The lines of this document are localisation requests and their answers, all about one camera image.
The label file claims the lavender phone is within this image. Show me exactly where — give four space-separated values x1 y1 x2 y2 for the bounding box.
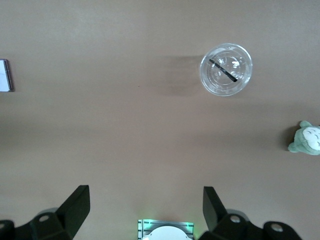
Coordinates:
0 58 14 93

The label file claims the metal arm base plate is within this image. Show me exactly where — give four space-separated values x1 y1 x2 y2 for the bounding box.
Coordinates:
137 218 195 240

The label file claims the clear plastic cup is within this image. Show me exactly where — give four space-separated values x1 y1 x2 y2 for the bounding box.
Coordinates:
199 42 254 97

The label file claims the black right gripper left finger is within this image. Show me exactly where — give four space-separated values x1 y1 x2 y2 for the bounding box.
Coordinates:
0 184 91 240

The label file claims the black straw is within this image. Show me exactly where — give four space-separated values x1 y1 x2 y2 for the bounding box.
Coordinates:
208 59 238 83

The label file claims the grey green plush toy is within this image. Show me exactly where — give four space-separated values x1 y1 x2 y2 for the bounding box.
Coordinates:
287 120 320 156

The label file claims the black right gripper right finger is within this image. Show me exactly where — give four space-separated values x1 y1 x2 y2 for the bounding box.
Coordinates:
199 186 305 240

